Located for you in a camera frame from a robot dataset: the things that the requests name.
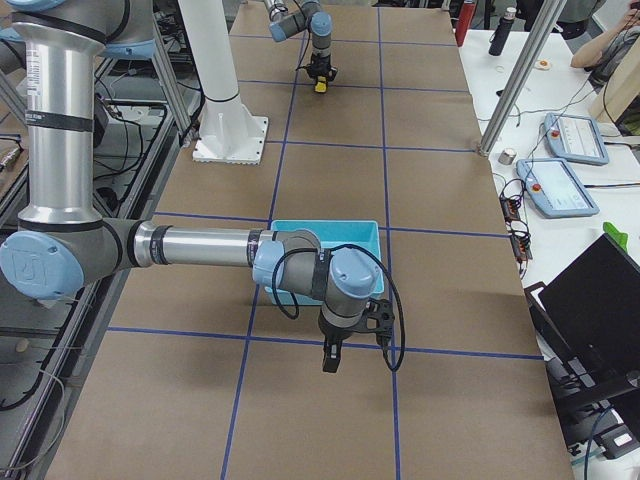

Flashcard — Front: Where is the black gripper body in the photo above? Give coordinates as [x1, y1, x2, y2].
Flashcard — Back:
[318, 314, 369, 350]
[306, 53, 332, 75]

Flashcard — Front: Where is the yellow beetle toy car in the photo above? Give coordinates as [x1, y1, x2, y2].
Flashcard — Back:
[314, 76, 328, 94]

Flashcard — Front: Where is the person's forearm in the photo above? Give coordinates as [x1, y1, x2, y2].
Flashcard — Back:
[570, 22, 635, 69]

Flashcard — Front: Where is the person's hand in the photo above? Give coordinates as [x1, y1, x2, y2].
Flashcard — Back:
[620, 2, 640, 30]

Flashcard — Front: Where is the light blue plastic bin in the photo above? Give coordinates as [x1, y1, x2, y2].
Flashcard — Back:
[260, 219, 386, 307]

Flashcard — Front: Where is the brown paper table mat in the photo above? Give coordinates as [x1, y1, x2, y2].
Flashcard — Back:
[45, 3, 576, 480]

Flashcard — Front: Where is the red water bottle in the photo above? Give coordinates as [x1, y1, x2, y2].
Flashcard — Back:
[455, 0, 476, 47]

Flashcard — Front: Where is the black water bottle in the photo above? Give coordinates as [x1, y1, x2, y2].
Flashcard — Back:
[488, 7, 517, 57]

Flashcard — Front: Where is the small metal cylinder weight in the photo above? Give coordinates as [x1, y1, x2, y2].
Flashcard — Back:
[498, 148, 517, 165]

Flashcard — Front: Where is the black usb hub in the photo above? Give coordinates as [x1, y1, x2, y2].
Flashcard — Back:
[500, 196, 522, 223]

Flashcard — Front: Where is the teach pendant far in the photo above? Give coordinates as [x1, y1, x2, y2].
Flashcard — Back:
[544, 112, 610, 166]

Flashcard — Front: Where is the teach pendant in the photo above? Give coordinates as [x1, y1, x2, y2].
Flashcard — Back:
[544, 112, 610, 166]
[516, 158, 600, 219]

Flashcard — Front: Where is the teach pendant near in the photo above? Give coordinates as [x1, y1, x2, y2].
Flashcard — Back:
[516, 158, 600, 219]

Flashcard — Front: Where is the black laptop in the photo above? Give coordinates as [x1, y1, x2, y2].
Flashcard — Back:
[538, 233, 640, 381]

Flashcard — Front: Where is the green plastic tool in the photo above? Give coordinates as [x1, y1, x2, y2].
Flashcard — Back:
[602, 221, 629, 252]

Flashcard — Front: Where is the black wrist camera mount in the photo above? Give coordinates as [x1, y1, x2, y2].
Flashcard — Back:
[359, 298, 395, 348]

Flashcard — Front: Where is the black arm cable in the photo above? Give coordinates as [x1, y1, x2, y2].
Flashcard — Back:
[272, 242, 406, 372]

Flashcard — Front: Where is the white camera pillar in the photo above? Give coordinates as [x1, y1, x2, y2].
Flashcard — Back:
[179, 0, 269, 165]

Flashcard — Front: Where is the aluminium frame post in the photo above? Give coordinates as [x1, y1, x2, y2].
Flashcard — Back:
[477, 0, 566, 157]

